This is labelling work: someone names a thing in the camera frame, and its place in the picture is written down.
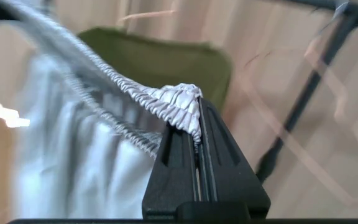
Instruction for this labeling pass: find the black clothes rack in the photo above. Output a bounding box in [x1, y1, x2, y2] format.
[255, 0, 358, 184]

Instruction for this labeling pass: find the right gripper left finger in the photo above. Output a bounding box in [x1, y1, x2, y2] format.
[141, 123, 201, 219]

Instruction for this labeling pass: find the green long-sleeved shirt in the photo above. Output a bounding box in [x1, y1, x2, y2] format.
[78, 27, 233, 113]

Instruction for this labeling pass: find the pale grey garment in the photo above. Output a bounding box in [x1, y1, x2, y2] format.
[0, 0, 203, 218]

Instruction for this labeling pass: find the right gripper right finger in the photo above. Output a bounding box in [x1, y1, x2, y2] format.
[197, 97, 272, 219]

